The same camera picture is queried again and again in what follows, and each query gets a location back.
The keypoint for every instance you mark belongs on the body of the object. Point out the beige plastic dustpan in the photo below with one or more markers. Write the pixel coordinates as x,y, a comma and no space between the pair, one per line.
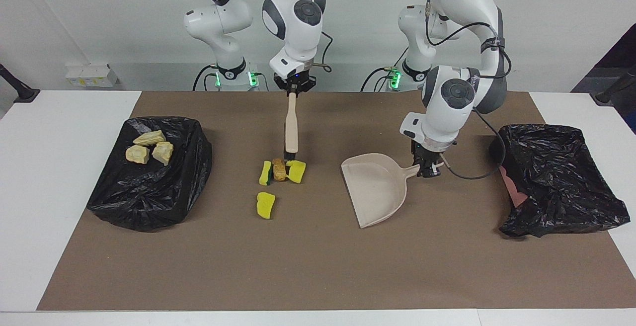
377,192

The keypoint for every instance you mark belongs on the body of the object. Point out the black stand pole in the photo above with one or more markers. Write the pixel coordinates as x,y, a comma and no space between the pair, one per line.
608,95
22,92

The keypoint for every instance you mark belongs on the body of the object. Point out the white wall outlet box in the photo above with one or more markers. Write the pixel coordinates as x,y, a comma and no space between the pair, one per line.
92,75

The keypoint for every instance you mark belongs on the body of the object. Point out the yellow sponge piece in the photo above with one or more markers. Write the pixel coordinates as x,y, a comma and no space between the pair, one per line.
266,205
298,173

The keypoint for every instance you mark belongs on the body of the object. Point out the crumpled black trash bag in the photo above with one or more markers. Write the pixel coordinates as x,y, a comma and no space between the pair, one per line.
149,197

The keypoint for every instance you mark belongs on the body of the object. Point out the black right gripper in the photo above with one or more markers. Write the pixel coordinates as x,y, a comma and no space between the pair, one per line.
294,82

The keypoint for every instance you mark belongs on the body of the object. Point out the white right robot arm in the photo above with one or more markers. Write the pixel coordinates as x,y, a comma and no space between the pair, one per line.
218,18

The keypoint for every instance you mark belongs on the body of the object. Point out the pale bread chunk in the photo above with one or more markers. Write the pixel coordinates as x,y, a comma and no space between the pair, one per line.
137,154

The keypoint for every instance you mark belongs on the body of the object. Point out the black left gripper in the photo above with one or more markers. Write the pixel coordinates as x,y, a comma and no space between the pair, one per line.
425,154

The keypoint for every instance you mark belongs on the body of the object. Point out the beige hand brush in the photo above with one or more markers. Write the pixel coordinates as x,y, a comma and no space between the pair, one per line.
291,127

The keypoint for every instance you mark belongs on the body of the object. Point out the pink bin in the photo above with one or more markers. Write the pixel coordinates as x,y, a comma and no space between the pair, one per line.
512,187

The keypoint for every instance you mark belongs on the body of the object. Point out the green and yellow sponge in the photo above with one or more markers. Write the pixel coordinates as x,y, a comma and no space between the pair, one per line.
265,174

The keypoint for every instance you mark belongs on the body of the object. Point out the large brown table mat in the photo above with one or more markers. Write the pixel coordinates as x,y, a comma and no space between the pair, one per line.
298,276

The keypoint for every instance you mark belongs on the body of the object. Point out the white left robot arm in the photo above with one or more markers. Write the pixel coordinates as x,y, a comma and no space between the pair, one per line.
447,112

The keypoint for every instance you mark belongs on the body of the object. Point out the orange striped croissant piece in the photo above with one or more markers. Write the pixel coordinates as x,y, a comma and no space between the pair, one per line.
163,153
149,138

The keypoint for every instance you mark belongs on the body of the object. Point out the black bag on pink bin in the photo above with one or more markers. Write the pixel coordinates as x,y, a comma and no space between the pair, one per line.
556,177

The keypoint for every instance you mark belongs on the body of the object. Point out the brown potato-shaped lump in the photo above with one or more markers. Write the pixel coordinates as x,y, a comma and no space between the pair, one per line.
279,171

